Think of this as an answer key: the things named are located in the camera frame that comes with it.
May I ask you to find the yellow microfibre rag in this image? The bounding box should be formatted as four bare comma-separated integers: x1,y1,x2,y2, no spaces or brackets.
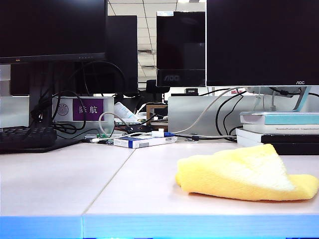
175,143,319,202

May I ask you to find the small wooden box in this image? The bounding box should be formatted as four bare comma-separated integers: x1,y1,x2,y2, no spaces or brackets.
146,104,168,126

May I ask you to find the grey desk partition panel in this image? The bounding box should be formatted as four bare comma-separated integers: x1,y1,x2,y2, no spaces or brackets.
167,95,319,137

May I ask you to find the white and blue box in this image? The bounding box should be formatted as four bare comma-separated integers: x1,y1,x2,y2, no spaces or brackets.
113,135,178,149

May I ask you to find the white paper packet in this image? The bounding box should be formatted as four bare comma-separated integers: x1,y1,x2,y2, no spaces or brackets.
114,102,137,120

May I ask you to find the small green circuit board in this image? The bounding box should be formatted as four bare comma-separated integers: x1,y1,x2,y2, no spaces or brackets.
84,133,114,145

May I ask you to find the purple name plate holder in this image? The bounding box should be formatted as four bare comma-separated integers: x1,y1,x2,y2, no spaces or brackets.
52,96,115,123

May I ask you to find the black AOC monitor rear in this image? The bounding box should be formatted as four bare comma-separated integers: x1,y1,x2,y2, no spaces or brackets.
156,10,206,88

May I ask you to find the plain black monitor rear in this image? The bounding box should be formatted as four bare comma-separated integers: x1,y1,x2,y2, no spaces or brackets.
107,15,139,95

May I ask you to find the black monitor stand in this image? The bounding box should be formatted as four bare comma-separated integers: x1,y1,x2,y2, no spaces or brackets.
28,61,84,153

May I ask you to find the teal-covered book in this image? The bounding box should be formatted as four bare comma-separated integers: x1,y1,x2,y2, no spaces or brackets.
239,111,319,125

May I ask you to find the white-spined book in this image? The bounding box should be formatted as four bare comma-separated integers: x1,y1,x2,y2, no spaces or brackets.
243,123,319,134

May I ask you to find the white-edged AOC monitor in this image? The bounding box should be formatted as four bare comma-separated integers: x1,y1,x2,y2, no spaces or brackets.
206,0,319,87

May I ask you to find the thin black-spined book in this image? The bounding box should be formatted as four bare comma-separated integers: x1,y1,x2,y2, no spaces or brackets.
235,127,319,144

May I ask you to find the black keyboard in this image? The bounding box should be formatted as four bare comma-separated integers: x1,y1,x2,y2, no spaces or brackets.
0,125,58,149

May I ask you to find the black-bezel computer monitor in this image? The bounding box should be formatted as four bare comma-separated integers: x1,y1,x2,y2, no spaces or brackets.
0,0,108,65

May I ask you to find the silver monitor stand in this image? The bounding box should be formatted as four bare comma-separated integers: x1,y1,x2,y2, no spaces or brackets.
245,86,319,113

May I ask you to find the frosted desk partition panel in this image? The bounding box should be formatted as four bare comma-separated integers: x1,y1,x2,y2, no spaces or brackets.
0,96,30,128

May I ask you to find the beige monitor cable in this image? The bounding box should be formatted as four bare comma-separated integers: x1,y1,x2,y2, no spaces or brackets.
173,87,241,135

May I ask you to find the grey cable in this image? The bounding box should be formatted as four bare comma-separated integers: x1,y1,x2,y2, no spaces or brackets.
174,133,237,140

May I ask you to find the black monitor power cable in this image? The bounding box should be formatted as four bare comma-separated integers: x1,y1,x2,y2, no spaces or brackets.
215,91,247,142

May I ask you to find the white looped cable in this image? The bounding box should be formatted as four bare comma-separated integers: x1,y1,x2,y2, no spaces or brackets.
98,112,130,139

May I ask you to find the black looped cable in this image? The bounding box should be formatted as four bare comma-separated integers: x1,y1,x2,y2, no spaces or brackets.
51,90,87,132

